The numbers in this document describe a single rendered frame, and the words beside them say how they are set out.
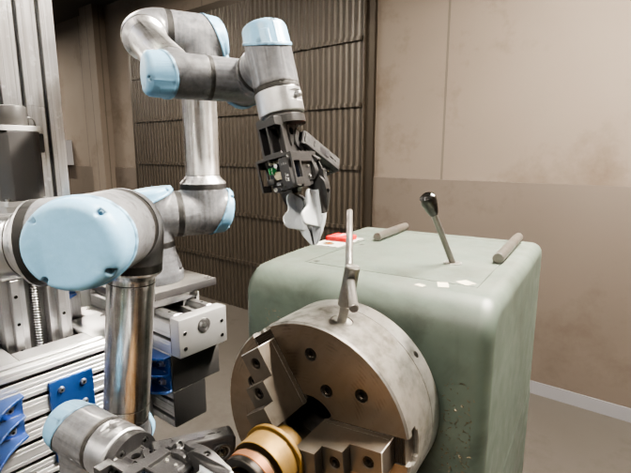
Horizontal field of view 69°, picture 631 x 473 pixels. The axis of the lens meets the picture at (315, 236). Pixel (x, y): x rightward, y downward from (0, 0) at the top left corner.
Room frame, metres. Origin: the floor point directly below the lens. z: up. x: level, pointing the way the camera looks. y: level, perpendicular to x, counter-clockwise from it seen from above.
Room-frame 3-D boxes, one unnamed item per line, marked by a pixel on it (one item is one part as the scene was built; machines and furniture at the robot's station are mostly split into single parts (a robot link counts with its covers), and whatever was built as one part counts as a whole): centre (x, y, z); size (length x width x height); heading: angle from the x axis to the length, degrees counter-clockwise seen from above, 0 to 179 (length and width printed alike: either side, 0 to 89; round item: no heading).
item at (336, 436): (0.55, -0.05, 1.09); 0.12 x 0.11 x 0.05; 58
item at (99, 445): (0.56, 0.27, 1.08); 0.08 x 0.05 x 0.08; 148
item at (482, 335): (1.01, -0.21, 1.06); 0.59 x 0.48 x 0.39; 148
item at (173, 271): (1.12, 0.41, 1.21); 0.15 x 0.15 x 0.10
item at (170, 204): (1.12, 0.40, 1.33); 0.13 x 0.12 x 0.14; 119
